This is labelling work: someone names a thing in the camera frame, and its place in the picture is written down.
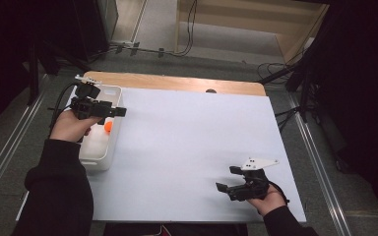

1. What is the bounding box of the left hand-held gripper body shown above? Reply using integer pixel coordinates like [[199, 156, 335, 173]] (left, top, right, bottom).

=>
[[69, 74, 114, 121]]

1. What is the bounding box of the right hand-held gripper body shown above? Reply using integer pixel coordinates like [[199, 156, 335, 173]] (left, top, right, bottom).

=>
[[227, 157, 280, 202]]

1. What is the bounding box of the white plastic bin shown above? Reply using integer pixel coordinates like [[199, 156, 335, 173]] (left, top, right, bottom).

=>
[[66, 84, 124, 172]]

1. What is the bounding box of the person's right hand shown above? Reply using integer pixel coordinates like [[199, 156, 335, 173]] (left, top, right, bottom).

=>
[[246, 185, 287, 217]]

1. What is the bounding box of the person's left hand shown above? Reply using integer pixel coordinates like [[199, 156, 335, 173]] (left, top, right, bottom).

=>
[[49, 109, 103, 144]]

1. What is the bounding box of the white board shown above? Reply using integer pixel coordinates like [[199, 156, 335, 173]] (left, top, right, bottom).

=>
[[15, 84, 307, 224]]

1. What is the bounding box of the black metal stand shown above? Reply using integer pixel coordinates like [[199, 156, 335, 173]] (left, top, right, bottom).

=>
[[259, 45, 321, 124], [26, 40, 92, 106]]

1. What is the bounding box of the wooden table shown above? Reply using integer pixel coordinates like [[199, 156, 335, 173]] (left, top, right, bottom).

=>
[[82, 71, 267, 97]]

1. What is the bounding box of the dark cabinet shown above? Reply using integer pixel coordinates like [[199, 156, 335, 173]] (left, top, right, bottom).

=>
[[72, 0, 119, 62]]

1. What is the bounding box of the dark curtain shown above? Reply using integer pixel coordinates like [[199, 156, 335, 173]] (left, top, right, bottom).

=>
[[0, 0, 78, 136], [308, 0, 378, 227]]

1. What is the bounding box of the light wooden shelf unit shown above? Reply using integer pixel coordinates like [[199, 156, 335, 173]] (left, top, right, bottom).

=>
[[175, 0, 329, 65]]

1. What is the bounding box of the left hand-held gripper black cable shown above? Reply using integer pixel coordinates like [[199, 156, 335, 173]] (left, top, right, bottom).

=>
[[47, 82, 80, 139]]

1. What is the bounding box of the hand-held gripper black cable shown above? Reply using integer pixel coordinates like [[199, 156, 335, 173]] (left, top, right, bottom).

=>
[[268, 181, 290, 205], [47, 82, 80, 139]]

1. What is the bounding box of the right hand-held gripper black cable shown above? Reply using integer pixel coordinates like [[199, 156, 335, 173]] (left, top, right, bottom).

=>
[[268, 181, 290, 205]]

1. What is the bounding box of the black floor cable with plugs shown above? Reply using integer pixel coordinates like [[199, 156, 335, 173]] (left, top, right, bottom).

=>
[[92, 40, 178, 63]]

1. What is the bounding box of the metal floor rail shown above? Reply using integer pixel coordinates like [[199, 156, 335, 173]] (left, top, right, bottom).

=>
[[288, 94, 353, 236], [0, 75, 48, 212]]

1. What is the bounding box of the coiled black floor cable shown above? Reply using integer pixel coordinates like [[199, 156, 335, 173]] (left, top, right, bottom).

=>
[[256, 61, 291, 84]]

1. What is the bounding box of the black hanging cable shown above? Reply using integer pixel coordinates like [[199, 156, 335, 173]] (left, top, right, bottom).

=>
[[176, 0, 199, 57]]

